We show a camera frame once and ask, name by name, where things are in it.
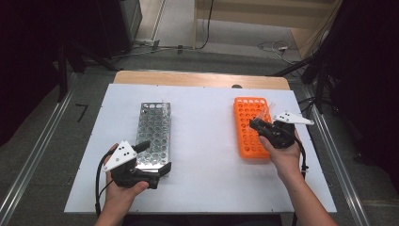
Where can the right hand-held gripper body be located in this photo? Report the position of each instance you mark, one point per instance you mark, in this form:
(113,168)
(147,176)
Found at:
(282,135)

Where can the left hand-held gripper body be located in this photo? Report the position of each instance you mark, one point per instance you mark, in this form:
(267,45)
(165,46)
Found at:
(120,157)

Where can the orange plastic test tube rack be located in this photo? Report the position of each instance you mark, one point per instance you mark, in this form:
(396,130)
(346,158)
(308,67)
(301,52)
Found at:
(247,144)

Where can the silver metal test tube rack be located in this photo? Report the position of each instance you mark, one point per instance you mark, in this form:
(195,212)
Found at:
(153,125)

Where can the person's right hand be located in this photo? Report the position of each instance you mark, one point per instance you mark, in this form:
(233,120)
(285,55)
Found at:
(287,160)

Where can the person's left hand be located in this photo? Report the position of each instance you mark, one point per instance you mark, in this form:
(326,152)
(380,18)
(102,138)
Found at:
(120,196)

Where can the white board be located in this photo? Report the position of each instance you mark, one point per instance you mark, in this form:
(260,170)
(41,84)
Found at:
(204,157)

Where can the black metal stand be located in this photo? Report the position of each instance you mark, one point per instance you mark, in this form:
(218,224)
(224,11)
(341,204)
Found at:
(320,84)
(62,75)

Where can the wooden table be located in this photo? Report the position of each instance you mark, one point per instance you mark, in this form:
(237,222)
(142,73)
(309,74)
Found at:
(188,78)

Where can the dark cabinet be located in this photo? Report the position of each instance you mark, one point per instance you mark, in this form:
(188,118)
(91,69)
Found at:
(116,25)

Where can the metal floor rail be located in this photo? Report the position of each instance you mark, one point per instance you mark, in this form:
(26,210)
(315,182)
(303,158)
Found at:
(348,191)
(31,163)

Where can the light wooden frame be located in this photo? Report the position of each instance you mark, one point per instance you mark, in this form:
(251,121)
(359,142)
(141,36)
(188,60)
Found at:
(238,19)

